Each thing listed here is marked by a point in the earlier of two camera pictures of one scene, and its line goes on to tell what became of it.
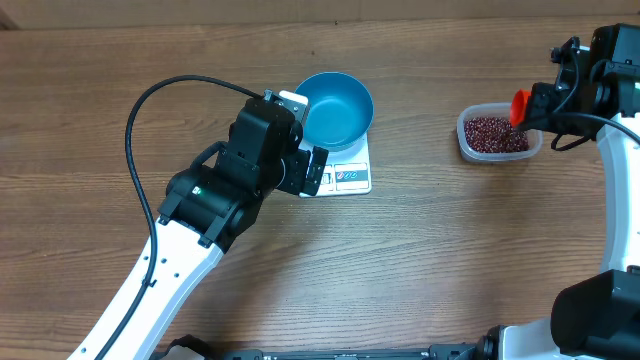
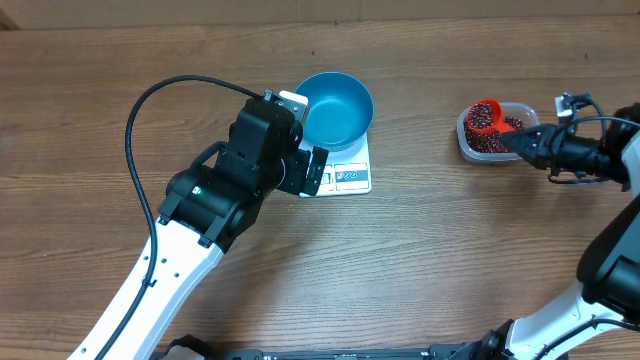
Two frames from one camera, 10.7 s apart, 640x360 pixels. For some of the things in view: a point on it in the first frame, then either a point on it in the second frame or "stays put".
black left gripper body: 295,166 stays put
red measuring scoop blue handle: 519,108 → 499,124
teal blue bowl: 340,110 stays put
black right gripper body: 545,103 → 565,150
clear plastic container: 486,134 stays put
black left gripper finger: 316,170 stays put
